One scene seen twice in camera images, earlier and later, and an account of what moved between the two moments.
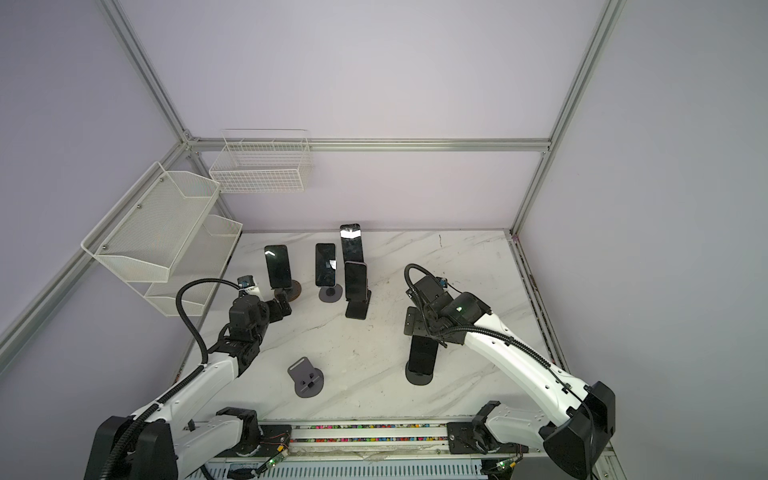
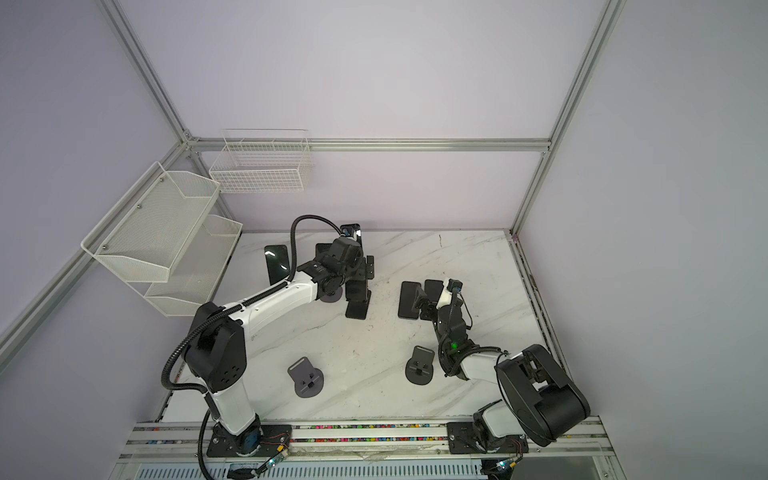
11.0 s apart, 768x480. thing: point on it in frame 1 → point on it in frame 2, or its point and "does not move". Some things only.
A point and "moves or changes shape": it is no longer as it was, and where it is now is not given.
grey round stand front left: [308, 380] does not move
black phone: [423, 353] moves or changes shape
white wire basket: [263, 161] does not move
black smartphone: [246, 281] → [350, 230]
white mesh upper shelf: [151, 230] does not move
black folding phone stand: [357, 309] does not move
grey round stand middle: [331, 294] does not move
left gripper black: [275, 313] → [361, 267]
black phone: [278, 264] does not move
